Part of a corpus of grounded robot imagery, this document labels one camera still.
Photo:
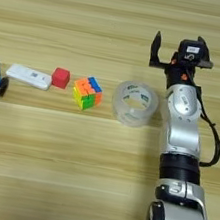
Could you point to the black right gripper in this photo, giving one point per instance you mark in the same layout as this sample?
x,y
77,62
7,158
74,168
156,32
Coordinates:
x,y
179,74

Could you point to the clear tape roll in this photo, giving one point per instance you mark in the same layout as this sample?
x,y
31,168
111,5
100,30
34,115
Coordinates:
x,y
127,119

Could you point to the multicolour puzzle cube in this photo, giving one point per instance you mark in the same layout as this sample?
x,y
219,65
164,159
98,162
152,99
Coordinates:
x,y
87,93

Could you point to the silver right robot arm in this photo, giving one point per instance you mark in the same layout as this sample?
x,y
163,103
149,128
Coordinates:
x,y
184,131

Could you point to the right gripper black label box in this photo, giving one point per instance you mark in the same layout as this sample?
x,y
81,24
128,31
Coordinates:
x,y
192,51

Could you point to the small red cube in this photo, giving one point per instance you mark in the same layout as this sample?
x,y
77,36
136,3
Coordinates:
x,y
60,78

